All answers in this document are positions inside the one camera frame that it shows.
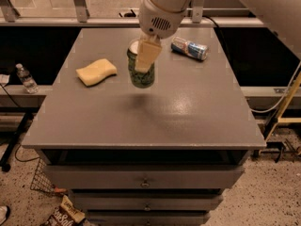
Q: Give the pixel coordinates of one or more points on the wire mesh basket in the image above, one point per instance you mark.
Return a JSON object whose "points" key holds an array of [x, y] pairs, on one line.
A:
{"points": [[40, 182]]}

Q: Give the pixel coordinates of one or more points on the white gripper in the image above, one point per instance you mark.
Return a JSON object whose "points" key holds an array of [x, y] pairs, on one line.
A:
{"points": [[156, 20]]}

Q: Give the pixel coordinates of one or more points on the grey drawer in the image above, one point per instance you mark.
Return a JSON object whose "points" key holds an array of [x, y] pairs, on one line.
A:
{"points": [[151, 218], [144, 176], [146, 201]]}

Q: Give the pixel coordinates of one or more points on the grey drawer cabinet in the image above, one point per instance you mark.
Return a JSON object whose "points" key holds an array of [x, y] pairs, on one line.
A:
{"points": [[194, 114]]}

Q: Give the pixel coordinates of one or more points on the bottom grey drawer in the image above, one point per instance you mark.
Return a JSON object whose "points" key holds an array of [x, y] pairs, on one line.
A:
{"points": [[151, 218]]}

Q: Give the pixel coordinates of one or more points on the clear plastic water bottle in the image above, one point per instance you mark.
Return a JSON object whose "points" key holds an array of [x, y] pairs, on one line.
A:
{"points": [[27, 79]]}

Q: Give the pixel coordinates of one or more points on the middle grey drawer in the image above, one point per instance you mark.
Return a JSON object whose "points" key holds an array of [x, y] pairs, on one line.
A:
{"points": [[146, 201]]}

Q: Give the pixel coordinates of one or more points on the brown snack bag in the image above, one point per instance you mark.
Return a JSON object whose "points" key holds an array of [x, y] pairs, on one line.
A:
{"points": [[65, 215]]}

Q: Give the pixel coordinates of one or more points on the white shoe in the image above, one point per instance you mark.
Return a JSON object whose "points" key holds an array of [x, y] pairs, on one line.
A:
{"points": [[4, 213]]}

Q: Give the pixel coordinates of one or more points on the blue silver energy drink can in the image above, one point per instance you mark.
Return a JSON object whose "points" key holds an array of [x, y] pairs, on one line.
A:
{"points": [[189, 48]]}

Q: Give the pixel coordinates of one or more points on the top grey drawer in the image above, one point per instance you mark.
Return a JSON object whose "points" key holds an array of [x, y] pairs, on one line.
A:
{"points": [[144, 176]]}

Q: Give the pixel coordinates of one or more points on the green soda can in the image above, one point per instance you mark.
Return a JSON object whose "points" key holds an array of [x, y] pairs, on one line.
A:
{"points": [[140, 77]]}

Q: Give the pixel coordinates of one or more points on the metal railing frame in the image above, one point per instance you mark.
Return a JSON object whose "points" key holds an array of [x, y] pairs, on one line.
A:
{"points": [[225, 13]]}

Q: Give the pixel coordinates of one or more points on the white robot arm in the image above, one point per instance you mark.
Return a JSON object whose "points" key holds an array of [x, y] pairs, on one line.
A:
{"points": [[280, 16]]}

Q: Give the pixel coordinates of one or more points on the yellow stand frame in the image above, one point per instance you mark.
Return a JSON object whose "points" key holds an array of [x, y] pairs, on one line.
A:
{"points": [[278, 118]]}

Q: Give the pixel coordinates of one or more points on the yellow sponge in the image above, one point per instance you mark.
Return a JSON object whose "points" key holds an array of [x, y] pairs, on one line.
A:
{"points": [[96, 72]]}

